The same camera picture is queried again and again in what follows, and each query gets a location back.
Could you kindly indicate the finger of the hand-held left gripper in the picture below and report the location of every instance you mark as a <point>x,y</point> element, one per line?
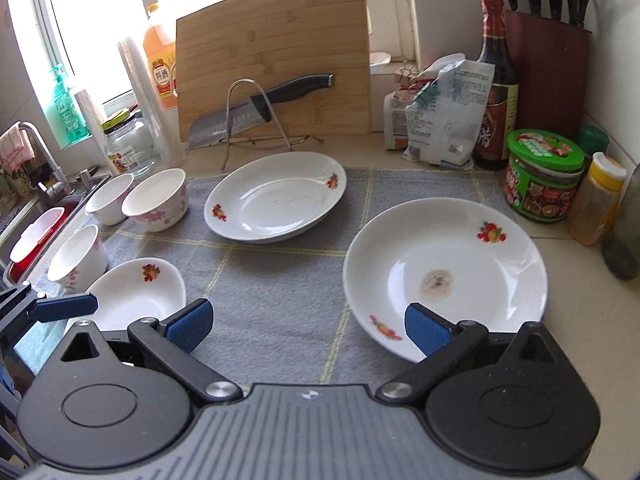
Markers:
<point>65,307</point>

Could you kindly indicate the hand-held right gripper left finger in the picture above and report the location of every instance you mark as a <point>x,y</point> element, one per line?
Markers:
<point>192,325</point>

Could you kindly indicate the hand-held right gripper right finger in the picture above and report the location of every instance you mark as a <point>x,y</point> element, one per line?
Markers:
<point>425,332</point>

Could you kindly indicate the white pink-flower bowl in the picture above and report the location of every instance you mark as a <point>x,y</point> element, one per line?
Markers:
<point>160,210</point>
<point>107,200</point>
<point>80,260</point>

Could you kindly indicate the white fruit-print plate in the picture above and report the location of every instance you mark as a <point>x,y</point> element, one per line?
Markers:
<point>450,255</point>
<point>130,295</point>

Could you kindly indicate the stack of white plates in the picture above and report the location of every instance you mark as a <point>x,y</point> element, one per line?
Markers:
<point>270,205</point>

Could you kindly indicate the red white plastic container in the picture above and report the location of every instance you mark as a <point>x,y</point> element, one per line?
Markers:
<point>35,235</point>

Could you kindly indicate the grey checked dish mat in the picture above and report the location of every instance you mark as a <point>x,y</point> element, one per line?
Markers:
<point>280,280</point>

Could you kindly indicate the steel sink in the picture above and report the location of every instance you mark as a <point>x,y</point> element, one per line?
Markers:
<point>50,199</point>

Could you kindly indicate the small metal sink fitting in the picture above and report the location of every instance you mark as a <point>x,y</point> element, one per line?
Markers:
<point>88,177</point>

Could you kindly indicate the metal faucet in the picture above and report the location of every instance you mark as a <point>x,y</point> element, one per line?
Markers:
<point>42,155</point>

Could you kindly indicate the pink checked towel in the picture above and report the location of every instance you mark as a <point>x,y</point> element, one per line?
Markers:
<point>15,152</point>

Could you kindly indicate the glass jar with lid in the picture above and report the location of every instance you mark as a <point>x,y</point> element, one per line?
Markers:
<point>132,152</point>

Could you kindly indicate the white plastic roll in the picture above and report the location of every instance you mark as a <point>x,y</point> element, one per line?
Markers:
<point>90,125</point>

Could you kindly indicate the green lidded sauce jar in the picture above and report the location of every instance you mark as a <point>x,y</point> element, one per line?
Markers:
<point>540,185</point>

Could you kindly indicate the green dish soap bottle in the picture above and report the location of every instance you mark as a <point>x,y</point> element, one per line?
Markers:
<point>67,110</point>

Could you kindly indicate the yellow-lid spice jar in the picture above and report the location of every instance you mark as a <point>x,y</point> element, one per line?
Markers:
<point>595,205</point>

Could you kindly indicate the white blue seasoning bag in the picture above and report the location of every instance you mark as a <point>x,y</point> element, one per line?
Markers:
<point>450,120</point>

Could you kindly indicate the orange white seasoning bag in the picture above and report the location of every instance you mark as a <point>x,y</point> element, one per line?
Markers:
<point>395,120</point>

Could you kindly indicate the clear plastic cup stack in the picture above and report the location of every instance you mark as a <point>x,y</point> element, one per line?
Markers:
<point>145,100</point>

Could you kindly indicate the green binder clip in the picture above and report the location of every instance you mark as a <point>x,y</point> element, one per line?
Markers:
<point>425,95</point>

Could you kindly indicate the green-cap jar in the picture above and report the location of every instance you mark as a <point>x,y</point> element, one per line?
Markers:
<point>594,140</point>

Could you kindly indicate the metal binder clip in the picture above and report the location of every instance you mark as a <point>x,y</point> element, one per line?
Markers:
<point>406,74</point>

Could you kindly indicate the orange juice bottle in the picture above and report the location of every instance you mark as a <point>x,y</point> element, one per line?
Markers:
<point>157,55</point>

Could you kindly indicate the dark soy sauce bottle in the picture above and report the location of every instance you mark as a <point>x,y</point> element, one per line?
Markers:
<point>495,60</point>

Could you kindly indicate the brown knife block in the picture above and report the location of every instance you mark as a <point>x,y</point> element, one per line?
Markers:
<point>545,70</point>

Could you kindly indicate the window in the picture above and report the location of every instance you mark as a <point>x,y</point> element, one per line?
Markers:
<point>100,10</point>

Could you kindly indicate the bamboo cutting board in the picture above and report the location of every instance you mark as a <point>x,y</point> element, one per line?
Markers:
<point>275,35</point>

